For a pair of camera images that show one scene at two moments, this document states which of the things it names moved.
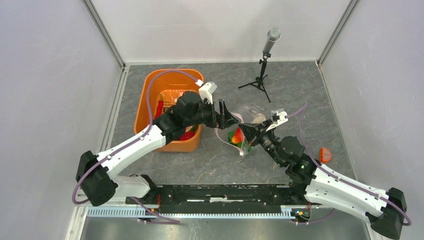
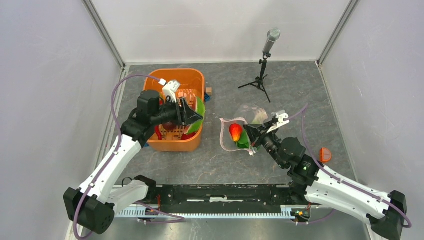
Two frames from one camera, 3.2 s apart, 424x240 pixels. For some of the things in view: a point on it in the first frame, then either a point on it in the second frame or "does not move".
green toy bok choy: x=245 y=146 to x=261 y=116
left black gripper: x=222 y=121 to x=185 y=115
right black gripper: x=250 y=130 does not move
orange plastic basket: x=171 y=83 does not move
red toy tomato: x=187 y=135 does not move
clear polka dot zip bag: x=233 y=136 does not move
